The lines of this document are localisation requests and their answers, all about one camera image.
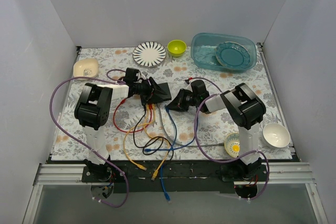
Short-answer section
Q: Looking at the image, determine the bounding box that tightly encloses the dark grey network switch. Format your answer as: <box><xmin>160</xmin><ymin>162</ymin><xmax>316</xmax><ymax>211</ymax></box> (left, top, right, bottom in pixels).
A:
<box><xmin>154</xmin><ymin>82</ymin><xmax>172</xmax><ymax>103</ymax></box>

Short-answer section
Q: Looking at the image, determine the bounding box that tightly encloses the black ethernet cable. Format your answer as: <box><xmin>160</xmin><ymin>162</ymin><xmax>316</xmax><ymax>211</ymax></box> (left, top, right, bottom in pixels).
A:
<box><xmin>132</xmin><ymin>105</ymin><xmax>174</xmax><ymax>162</ymax></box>

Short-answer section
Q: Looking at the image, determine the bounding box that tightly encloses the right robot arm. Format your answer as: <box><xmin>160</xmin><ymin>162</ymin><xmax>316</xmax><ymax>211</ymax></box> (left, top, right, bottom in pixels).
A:
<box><xmin>166</xmin><ymin>80</ymin><xmax>266</xmax><ymax>181</ymax></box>

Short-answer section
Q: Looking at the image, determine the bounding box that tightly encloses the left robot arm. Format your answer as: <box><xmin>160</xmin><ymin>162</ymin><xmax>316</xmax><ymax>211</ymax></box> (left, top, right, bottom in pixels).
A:
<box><xmin>74</xmin><ymin>68</ymin><xmax>172</xmax><ymax>182</ymax></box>

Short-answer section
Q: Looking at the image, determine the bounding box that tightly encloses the striped white plate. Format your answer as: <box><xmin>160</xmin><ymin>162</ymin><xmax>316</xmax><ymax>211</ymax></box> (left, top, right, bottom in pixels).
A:
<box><xmin>132</xmin><ymin>41</ymin><xmax>166</xmax><ymax>68</ymax></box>

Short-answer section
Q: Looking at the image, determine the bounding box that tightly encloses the teal plastic tub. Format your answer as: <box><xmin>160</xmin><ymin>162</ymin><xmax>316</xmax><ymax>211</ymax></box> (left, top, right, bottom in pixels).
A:
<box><xmin>191</xmin><ymin>33</ymin><xmax>257</xmax><ymax>72</ymax></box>

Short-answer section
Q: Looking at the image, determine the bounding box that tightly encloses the lime green bowl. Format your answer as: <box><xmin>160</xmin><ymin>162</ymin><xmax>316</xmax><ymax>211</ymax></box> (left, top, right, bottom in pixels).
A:
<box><xmin>167</xmin><ymin>39</ymin><xmax>187</xmax><ymax>57</ymax></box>

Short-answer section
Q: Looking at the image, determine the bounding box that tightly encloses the teal glass plate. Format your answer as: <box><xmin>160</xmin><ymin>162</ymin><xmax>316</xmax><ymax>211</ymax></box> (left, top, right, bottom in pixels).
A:
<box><xmin>215</xmin><ymin>41</ymin><xmax>252</xmax><ymax>69</ymax></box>

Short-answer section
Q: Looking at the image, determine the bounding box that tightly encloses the yellow patterned small bowl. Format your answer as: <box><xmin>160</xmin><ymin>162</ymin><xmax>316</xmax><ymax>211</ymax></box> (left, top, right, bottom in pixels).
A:
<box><xmin>224</xmin><ymin>133</ymin><xmax>240</xmax><ymax>158</ymax></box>

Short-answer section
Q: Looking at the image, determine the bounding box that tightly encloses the cream square dish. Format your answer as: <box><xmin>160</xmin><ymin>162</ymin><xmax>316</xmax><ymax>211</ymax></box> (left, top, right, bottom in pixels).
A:
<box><xmin>73</xmin><ymin>58</ymin><xmax>99</xmax><ymax>78</ymax></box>

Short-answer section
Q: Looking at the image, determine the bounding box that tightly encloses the white ceramic bowl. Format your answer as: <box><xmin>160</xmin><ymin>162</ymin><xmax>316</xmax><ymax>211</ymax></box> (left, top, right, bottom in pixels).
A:
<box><xmin>262</xmin><ymin>123</ymin><xmax>291</xmax><ymax>148</ymax></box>

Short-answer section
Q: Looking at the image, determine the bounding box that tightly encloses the red ethernet cable plugged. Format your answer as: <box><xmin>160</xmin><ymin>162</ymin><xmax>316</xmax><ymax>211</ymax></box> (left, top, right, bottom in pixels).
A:
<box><xmin>131</xmin><ymin>104</ymin><xmax>155</xmax><ymax>132</ymax></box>

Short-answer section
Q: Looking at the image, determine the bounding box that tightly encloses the loose red ethernet cable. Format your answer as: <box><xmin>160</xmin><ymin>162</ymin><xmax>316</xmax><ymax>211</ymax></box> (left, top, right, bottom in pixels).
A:
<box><xmin>112</xmin><ymin>99</ymin><xmax>145</xmax><ymax>132</ymax></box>

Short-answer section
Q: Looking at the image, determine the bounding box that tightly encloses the yellow ethernet cable lower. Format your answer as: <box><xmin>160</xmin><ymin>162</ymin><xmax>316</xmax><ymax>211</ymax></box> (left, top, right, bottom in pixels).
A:
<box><xmin>143</xmin><ymin>105</ymin><xmax>170</xmax><ymax>182</ymax></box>

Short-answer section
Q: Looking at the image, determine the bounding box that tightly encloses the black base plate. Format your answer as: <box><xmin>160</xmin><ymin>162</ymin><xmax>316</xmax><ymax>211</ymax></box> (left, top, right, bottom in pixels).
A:
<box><xmin>81</xmin><ymin>160</ymin><xmax>266</xmax><ymax>194</ymax></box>

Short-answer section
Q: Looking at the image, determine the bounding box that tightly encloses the aluminium frame rail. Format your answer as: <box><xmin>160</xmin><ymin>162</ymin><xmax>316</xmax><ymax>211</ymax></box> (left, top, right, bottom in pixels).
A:
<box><xmin>24</xmin><ymin>161</ymin><xmax>328</xmax><ymax>223</ymax></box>

